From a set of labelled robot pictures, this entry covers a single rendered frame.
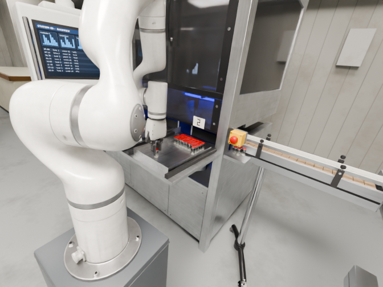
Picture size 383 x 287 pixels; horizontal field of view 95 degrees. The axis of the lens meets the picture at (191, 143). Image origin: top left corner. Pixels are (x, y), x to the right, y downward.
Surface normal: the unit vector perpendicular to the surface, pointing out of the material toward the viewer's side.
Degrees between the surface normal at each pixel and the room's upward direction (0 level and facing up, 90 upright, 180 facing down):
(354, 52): 90
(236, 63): 90
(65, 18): 90
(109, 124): 79
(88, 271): 0
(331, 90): 90
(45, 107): 67
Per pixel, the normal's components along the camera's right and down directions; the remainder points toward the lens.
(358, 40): -0.57, 0.29
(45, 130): -0.12, 0.57
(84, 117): -0.07, 0.11
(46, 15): 0.71, 0.35
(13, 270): 0.09, -0.91
